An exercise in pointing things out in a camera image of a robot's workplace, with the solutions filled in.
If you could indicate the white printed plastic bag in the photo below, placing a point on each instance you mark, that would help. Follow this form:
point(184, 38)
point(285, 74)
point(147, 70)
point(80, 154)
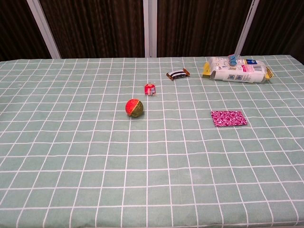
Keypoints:
point(237, 73)

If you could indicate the white partition frame post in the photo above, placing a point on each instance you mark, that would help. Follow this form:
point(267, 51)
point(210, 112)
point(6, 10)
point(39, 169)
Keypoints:
point(44, 31)
point(150, 28)
point(245, 28)

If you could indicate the red and green ball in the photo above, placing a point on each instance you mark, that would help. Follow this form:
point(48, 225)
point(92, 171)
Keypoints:
point(134, 108)

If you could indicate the small red candy packet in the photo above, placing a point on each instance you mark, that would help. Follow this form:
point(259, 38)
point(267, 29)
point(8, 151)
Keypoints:
point(149, 89)

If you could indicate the black white striped snack bar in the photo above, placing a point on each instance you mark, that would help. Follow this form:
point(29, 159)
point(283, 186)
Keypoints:
point(178, 74)

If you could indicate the magenta patterned cloth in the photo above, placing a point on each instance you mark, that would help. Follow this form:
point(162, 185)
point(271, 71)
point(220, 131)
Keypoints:
point(229, 118)

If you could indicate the dark brown curtain panel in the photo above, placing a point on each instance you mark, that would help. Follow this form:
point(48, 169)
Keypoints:
point(280, 28)
point(202, 26)
point(16, 28)
point(95, 28)

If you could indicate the green checked tablecloth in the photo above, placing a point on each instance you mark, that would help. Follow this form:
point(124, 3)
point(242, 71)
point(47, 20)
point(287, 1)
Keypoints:
point(71, 154)

